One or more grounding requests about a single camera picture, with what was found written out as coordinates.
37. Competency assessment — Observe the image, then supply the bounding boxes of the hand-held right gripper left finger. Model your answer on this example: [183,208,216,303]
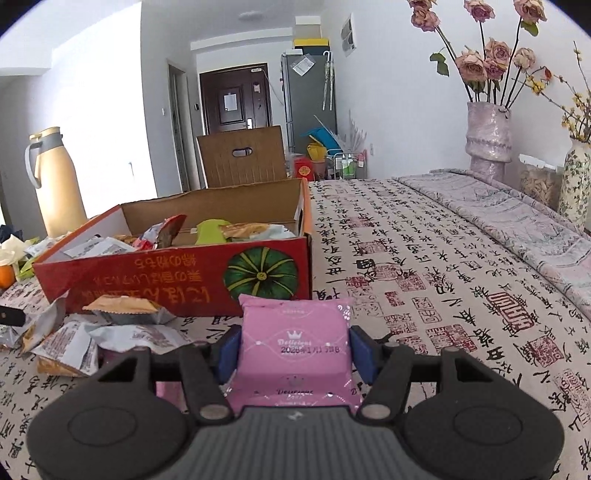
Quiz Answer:
[90,324,244,424]

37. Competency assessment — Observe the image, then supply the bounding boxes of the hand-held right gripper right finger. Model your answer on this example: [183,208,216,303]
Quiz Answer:
[348,324,502,422]

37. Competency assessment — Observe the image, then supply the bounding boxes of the pile of silver cracker packets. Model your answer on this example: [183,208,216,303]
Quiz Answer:
[0,295,192,377]

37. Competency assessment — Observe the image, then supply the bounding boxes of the pink snack packet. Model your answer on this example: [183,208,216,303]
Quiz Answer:
[99,348,186,411]
[238,295,364,415]

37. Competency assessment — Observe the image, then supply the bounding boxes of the red cardboard box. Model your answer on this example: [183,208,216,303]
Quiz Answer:
[33,178,314,319]

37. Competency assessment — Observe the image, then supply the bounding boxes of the white silver snack packet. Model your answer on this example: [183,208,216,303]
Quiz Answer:
[64,235,136,259]

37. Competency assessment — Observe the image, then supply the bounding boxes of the green snack packet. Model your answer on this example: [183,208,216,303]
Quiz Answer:
[196,219,232,245]

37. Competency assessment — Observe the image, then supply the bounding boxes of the large tan cracker packet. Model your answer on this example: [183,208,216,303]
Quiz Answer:
[222,222,296,241]

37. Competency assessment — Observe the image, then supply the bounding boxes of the red orange snack packet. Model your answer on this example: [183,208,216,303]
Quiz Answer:
[139,215,188,251]

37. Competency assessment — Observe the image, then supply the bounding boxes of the white sachet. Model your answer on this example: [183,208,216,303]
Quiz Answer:
[23,237,52,259]

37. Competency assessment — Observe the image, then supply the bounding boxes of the calligraphy print tablecloth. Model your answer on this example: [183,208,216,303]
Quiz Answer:
[0,178,591,480]

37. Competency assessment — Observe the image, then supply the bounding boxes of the cream thermos jug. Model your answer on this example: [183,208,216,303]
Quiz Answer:
[24,127,88,238]

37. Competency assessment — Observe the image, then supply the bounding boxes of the red gift box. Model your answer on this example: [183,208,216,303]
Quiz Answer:
[294,157,317,182]

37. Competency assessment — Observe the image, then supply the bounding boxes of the grey patterned cloth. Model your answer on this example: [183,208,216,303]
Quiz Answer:
[392,168,591,319]

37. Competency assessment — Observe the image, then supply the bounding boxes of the blue plastic item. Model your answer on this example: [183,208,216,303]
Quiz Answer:
[300,129,340,148]

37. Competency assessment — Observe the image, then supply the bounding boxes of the grey interior door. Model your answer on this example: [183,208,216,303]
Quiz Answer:
[168,65,191,192]

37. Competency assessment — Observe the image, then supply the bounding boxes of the dark brown door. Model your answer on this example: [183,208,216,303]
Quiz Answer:
[199,63,270,136]

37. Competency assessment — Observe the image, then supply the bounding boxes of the clear food container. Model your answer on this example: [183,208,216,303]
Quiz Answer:
[518,154,565,208]

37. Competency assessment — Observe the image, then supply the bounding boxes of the grey refrigerator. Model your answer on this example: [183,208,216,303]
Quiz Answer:
[281,51,338,153]

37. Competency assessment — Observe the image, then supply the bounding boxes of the pink textured vase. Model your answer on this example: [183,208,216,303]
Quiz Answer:
[465,102,513,183]

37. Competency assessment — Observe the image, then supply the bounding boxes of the floral white vase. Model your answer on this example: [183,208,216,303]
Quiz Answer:
[558,138,591,232]

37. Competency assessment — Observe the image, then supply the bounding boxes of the white umbrella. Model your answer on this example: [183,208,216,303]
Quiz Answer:
[323,51,334,110]

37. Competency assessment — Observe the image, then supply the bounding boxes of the dried pink rose bouquet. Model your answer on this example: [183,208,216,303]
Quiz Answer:
[409,0,552,109]

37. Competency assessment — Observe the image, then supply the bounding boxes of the yellow box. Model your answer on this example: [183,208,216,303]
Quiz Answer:
[294,38,331,55]

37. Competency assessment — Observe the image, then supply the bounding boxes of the yellow flower branches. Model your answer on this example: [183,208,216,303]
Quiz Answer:
[531,41,591,141]

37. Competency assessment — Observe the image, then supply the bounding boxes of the wire rack with bottles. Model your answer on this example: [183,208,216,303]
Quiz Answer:
[330,150,368,181]

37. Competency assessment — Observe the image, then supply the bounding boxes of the white wall panel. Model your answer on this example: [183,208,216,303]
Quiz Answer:
[341,13,357,56]

